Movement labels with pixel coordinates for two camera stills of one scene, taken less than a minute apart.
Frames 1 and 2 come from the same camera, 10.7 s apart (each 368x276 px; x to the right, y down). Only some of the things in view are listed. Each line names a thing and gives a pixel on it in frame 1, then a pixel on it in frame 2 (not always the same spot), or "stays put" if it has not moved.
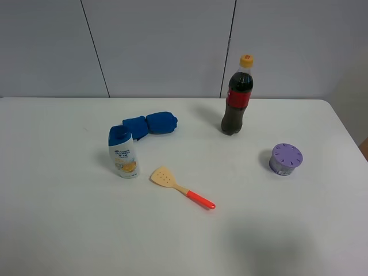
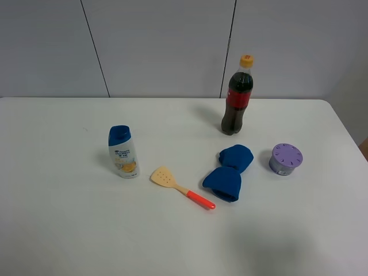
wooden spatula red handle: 163,176 stays put
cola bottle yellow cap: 240,88 stays put
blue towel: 157,123 -> 225,182
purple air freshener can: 284,158 stays put
